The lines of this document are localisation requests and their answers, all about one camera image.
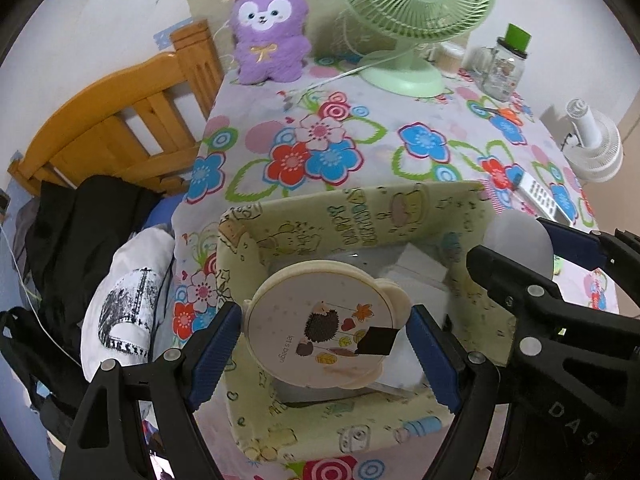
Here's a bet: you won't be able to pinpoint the white remote control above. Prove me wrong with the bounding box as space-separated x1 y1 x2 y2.
515 172 571 221

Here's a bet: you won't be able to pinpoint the purple plush toy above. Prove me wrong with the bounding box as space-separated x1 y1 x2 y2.
229 0 312 86

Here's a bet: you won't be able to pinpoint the thin white cable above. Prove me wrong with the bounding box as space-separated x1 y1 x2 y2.
0 230 81 366

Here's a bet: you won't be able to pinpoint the light blue paper strip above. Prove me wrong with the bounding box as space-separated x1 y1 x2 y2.
152 17 196 51

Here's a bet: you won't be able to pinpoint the wooden bed headboard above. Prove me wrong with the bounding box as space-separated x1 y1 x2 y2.
7 19 223 198

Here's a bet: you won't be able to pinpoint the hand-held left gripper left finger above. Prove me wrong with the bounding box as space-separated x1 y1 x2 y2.
60 301 243 480

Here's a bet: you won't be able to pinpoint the cotton swab container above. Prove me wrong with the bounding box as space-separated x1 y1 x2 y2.
436 42 466 78

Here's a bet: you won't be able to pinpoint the green desk fan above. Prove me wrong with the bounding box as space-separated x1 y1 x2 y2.
332 0 497 98

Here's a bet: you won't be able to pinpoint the cream round tin hedgehog print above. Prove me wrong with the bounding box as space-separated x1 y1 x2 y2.
242 259 412 392

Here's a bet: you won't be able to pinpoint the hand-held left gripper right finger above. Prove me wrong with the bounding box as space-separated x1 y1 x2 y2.
406 304 506 480

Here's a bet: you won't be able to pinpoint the black clothing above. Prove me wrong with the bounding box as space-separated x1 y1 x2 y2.
22 176 163 311

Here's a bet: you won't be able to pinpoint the white round disc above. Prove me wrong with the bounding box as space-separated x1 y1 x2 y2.
486 208 556 283

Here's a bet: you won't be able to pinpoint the black bag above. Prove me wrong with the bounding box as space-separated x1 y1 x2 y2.
0 306 93 441

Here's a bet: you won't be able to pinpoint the printed fabric storage box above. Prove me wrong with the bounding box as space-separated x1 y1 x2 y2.
216 180 501 463

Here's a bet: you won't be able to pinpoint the white fan cable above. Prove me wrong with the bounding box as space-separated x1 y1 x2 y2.
285 50 401 106

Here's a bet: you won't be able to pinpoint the white printed t-shirt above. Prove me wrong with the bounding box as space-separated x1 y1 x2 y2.
80 227 176 386

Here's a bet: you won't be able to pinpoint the glass mug with green lid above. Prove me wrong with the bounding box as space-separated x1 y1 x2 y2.
470 23 532 102

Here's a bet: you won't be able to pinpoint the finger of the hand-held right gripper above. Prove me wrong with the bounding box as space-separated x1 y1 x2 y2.
536 217 640 311
466 246 566 356

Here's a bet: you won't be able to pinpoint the white cube charger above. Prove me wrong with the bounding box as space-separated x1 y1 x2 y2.
378 242 449 293

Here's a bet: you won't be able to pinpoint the white standing fan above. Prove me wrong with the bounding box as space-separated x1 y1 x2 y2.
562 99 625 183

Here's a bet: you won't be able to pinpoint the orange handled scissors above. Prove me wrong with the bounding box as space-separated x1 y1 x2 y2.
482 105 523 126

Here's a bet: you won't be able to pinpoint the floral tablecloth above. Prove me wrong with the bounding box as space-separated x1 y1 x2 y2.
170 52 621 480

